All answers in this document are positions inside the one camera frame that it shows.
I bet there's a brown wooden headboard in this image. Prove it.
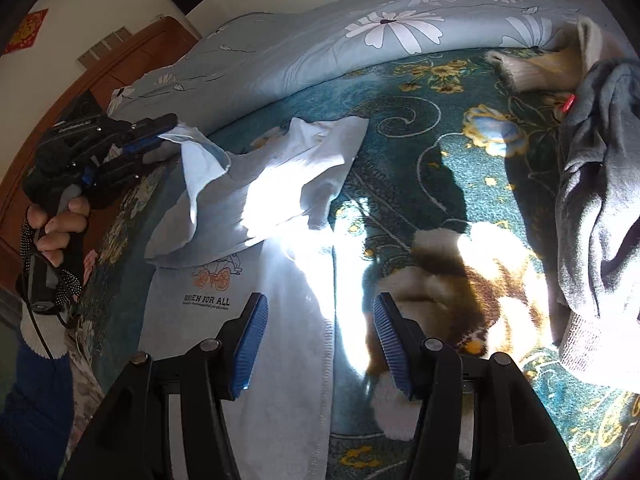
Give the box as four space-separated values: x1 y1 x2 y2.
0 15 202 272

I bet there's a red wall decoration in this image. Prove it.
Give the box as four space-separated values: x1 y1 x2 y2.
4 7 50 57

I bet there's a light blue sweatshirt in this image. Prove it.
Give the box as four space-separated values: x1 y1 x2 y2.
137 116 371 480

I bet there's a grey sweatshirt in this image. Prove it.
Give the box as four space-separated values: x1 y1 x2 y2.
554 57 640 392

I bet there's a daisy print duvet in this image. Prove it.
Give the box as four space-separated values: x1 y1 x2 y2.
107 0 601 137

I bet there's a teal floral blanket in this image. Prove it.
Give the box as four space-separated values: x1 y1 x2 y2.
65 47 640 480

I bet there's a black cable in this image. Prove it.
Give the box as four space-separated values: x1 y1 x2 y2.
17 220 69 362

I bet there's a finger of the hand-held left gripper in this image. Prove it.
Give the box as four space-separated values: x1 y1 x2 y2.
120 113 180 141
97 136 168 202

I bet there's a cream knit sweater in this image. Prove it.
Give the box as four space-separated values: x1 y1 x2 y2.
484 15 617 111

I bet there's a person's left forearm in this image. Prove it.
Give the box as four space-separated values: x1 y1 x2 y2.
0 305 77 480

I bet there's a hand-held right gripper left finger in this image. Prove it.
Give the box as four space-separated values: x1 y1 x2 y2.
60 292 269 480

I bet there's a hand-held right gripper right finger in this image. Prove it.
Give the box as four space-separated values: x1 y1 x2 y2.
372 292 583 480

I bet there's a person's left hand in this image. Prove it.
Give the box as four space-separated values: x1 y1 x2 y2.
26 195 92 267

